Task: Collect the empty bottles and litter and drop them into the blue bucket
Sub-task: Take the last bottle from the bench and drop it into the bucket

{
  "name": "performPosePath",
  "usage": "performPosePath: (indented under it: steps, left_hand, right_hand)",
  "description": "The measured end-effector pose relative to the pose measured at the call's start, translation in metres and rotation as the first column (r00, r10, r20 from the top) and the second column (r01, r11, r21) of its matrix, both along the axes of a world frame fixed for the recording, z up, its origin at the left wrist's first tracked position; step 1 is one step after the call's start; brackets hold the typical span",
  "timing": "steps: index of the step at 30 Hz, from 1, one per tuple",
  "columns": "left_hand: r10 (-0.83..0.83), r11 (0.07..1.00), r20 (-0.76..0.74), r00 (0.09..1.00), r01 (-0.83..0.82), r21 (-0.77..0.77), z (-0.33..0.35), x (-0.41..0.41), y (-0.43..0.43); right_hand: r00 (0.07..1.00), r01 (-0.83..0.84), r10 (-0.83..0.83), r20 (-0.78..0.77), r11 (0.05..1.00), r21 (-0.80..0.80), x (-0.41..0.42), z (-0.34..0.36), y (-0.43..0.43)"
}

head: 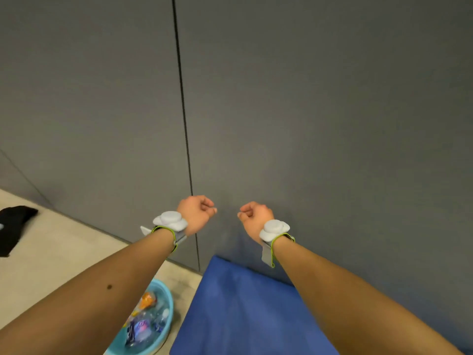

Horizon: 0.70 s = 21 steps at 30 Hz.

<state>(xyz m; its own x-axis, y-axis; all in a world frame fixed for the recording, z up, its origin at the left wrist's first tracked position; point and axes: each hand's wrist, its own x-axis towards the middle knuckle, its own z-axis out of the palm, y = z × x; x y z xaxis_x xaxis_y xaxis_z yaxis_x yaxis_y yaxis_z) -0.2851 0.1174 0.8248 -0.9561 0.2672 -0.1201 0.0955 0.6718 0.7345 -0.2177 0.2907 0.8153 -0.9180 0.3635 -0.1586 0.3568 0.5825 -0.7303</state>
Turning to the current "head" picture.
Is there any yellow orange drink bottle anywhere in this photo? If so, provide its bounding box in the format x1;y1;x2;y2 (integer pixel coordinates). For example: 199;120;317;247
127;291;158;322

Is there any blue padded bench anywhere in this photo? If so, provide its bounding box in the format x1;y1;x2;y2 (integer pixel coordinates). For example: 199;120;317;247
169;254;473;355

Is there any white left wrist tracker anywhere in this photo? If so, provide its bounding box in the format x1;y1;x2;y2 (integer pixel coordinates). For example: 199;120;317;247
140;210;189;254

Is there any portrait label clear bottle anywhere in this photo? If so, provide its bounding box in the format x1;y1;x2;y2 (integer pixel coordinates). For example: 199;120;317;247
153;308;170;333

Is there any white right wrist tracker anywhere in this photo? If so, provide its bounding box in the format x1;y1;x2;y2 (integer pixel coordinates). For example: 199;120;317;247
258;219;296;269

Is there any pink blue label bottle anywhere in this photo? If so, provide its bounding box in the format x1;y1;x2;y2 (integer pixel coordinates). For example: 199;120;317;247
125;318;154;348

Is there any white wrist tracker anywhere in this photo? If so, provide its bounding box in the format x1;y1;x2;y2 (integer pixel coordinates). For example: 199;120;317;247
258;219;296;269
140;210;189;254

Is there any person's right forearm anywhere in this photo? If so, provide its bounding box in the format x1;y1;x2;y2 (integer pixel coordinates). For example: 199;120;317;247
271;236;466;355

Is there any person's left hand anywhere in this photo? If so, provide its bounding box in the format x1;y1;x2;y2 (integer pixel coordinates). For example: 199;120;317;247
176;195;218;237

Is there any person's right hand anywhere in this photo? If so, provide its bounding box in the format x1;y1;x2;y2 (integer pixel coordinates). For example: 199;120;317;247
237;201;275;245

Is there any black cloth bag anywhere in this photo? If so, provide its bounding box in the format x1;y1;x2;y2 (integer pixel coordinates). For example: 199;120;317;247
0;206;39;258

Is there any blue plastic bucket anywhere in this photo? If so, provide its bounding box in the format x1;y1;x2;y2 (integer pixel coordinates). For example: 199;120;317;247
105;279;175;355

